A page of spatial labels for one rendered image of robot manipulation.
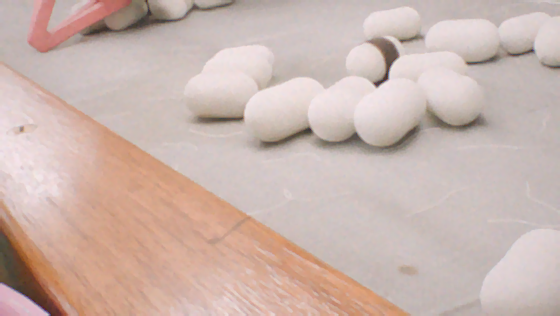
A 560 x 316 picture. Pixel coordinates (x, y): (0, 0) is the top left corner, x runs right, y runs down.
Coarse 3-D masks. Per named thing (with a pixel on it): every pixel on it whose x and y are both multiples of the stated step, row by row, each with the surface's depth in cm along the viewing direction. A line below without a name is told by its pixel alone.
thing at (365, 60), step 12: (384, 36) 39; (360, 48) 38; (372, 48) 38; (348, 60) 38; (360, 60) 37; (372, 60) 37; (348, 72) 38; (360, 72) 37; (372, 72) 37; (384, 72) 38
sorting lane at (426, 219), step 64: (0, 0) 98; (64, 0) 88; (256, 0) 67; (320, 0) 62; (384, 0) 58; (448, 0) 55; (512, 0) 51; (64, 64) 54; (128, 64) 51; (192, 64) 48; (320, 64) 43; (512, 64) 38; (128, 128) 38; (192, 128) 36; (448, 128) 31; (512, 128) 30; (256, 192) 28; (320, 192) 27; (384, 192) 26; (448, 192) 26; (512, 192) 25; (320, 256) 23; (384, 256) 22; (448, 256) 22
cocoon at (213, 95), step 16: (192, 80) 37; (208, 80) 36; (224, 80) 36; (240, 80) 36; (192, 96) 36; (208, 96) 36; (224, 96) 36; (240, 96) 35; (192, 112) 37; (208, 112) 36; (224, 112) 36; (240, 112) 36
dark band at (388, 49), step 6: (366, 42) 38; (372, 42) 38; (378, 42) 38; (384, 42) 38; (390, 42) 38; (378, 48) 38; (384, 48) 38; (390, 48) 38; (396, 48) 38; (384, 54) 38; (390, 54) 38; (396, 54) 38; (384, 60) 38; (390, 60) 38; (390, 66) 38; (384, 78) 38
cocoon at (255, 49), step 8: (232, 48) 42; (240, 48) 41; (248, 48) 41; (256, 48) 41; (264, 48) 41; (216, 56) 42; (264, 56) 41; (272, 56) 41; (272, 64) 41; (272, 72) 41
